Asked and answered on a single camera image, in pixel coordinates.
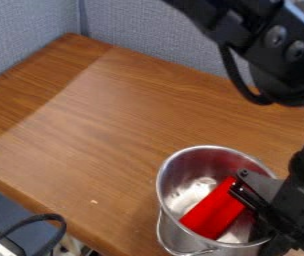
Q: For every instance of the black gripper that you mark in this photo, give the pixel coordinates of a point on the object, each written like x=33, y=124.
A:
x=277, y=200

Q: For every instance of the red block object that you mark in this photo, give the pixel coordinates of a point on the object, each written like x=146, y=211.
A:
x=214, y=214

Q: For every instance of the stainless steel pot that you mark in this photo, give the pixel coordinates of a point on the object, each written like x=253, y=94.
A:
x=189, y=176

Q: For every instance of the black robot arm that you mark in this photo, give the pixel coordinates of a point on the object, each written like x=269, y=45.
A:
x=260, y=35

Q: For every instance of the white object under table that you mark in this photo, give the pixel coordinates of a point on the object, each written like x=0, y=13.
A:
x=71, y=247

